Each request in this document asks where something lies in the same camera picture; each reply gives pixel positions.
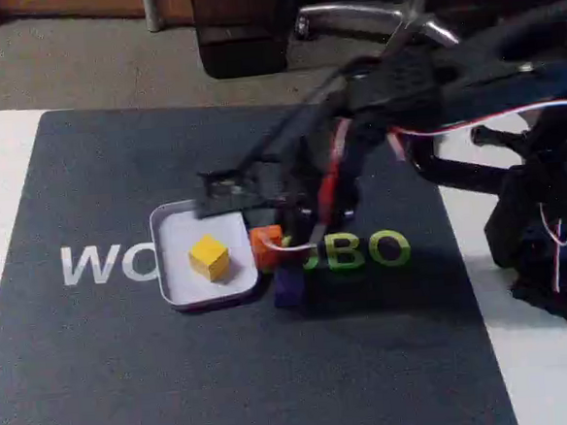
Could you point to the orange wooden cube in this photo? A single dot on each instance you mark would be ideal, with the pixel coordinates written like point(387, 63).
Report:
point(264, 253)

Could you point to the purple wooden cube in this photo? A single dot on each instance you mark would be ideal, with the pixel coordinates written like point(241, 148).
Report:
point(289, 290)

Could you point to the yellow wooden cube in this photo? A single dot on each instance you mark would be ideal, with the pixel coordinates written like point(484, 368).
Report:
point(209, 259)

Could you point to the white metal tray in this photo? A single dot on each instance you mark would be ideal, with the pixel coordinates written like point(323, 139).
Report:
point(181, 278)

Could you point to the black table clamp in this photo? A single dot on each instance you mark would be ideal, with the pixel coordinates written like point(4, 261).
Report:
point(456, 171)

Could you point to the chrome office chair base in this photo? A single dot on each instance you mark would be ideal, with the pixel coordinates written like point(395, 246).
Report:
point(347, 16)

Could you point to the dark wooden furniture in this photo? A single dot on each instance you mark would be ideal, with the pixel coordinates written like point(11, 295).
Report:
point(241, 30)

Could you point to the dark mat with printed letters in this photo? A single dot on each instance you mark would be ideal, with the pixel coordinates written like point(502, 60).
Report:
point(178, 375)

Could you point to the grey metal leg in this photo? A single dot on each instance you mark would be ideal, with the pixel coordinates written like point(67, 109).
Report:
point(152, 10)

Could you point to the brown wooden panel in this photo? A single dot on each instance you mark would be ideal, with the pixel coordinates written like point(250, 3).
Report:
point(55, 5)

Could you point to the black gripper camera module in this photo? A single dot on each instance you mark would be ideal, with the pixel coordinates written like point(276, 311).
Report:
point(224, 192)

